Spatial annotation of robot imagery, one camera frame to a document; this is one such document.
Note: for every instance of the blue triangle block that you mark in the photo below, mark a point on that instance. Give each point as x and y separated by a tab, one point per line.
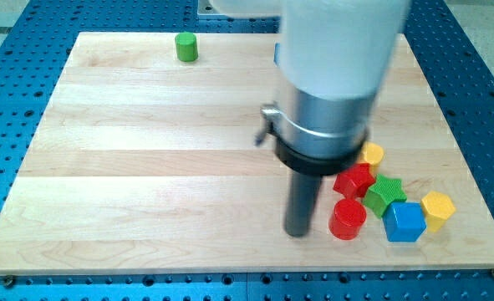
276	53

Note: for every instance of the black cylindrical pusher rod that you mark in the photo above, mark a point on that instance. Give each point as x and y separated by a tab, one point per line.
302	197

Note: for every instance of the red star block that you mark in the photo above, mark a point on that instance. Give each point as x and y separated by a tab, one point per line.
354	182

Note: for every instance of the yellow cylinder block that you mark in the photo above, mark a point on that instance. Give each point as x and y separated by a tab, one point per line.
372	154

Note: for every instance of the blue cube block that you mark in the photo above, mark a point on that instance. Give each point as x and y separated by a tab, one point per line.
404	222

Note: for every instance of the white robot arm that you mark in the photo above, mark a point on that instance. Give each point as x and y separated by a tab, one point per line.
333	56

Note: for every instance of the green star block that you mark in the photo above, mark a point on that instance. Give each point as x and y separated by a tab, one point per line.
382	193

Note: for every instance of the silver cylinder with black ring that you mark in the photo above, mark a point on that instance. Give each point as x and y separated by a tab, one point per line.
314	135

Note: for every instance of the yellow hexagon block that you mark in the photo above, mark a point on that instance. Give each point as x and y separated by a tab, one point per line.
437	208

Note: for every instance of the blue perforated metal base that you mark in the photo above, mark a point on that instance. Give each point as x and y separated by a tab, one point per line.
38	45

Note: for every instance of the light wooden board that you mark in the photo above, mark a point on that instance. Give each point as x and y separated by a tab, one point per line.
144	164

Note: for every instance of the red cylinder block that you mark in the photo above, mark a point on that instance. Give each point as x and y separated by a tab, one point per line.
347	219

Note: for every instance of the green cylinder block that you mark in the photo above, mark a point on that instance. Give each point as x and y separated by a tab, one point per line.
186	47

